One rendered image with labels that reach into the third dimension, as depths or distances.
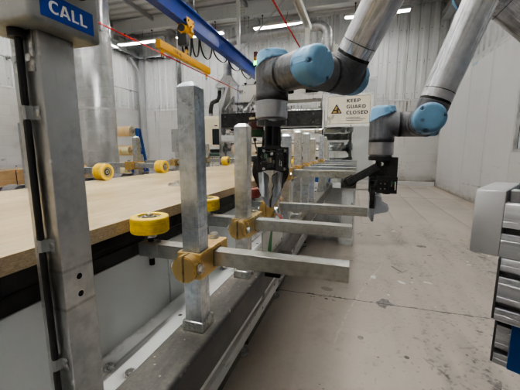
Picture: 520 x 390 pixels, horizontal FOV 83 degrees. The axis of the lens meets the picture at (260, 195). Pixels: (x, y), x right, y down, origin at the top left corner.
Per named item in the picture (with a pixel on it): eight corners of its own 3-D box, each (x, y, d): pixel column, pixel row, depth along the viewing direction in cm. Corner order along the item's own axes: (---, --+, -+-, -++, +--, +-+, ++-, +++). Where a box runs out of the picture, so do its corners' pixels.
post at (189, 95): (210, 330, 60) (203, 83, 53) (202, 340, 57) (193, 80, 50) (195, 326, 61) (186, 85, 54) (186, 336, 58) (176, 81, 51)
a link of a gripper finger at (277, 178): (271, 211, 70) (271, 172, 69) (269, 206, 76) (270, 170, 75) (284, 211, 70) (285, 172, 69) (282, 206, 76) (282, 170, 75)
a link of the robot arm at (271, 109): (255, 104, 73) (288, 104, 73) (255, 122, 74) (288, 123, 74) (255, 98, 66) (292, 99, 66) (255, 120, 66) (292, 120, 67)
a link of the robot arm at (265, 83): (271, 42, 62) (248, 53, 69) (270, 97, 64) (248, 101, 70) (299, 49, 66) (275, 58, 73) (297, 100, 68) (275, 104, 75)
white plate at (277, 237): (283, 240, 114) (283, 214, 113) (263, 265, 90) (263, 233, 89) (282, 240, 115) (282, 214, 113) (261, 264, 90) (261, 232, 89)
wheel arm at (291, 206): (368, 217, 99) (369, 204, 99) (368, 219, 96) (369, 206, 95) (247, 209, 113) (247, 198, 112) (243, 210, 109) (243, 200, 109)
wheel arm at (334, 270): (348, 280, 54) (349, 258, 53) (347, 289, 51) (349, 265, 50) (149, 254, 67) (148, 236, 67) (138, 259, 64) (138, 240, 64)
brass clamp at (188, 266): (230, 259, 65) (229, 237, 64) (199, 285, 52) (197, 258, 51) (204, 256, 67) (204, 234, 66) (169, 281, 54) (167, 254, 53)
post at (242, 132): (251, 295, 85) (251, 124, 77) (248, 302, 81) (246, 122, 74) (241, 294, 86) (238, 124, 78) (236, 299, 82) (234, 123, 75)
